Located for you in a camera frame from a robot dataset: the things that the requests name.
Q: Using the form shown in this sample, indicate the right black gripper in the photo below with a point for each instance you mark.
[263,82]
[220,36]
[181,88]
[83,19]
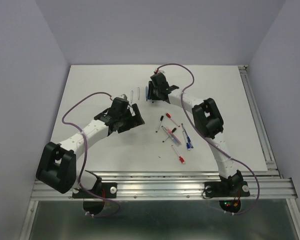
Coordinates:
[151,95]

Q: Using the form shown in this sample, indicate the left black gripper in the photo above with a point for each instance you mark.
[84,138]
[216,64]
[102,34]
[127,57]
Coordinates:
[135,120]

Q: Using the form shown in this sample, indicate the light blue pen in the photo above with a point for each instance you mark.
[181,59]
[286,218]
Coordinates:
[146,93]

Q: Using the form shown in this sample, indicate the black cap marker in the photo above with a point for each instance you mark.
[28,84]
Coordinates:
[159,123]
[173,130]

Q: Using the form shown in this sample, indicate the blue cap marker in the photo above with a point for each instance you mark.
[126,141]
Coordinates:
[131,96]

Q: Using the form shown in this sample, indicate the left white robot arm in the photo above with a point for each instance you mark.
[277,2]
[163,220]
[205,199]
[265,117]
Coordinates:
[58,163]

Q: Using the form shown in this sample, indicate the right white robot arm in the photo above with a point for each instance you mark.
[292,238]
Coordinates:
[208,122]

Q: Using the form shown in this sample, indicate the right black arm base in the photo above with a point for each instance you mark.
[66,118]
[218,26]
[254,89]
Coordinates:
[229,197]

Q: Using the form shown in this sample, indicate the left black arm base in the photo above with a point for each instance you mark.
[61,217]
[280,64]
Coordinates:
[100,201]

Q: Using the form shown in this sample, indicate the red transparent pen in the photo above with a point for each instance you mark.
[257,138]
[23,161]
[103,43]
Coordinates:
[171,136]

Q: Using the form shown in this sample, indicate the blue pen far right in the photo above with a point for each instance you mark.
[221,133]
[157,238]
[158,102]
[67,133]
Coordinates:
[189,142]

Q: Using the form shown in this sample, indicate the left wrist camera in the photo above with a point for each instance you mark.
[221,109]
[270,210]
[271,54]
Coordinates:
[123,96]

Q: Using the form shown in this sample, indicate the aluminium rail frame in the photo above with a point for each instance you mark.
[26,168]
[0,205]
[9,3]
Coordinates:
[168,186]

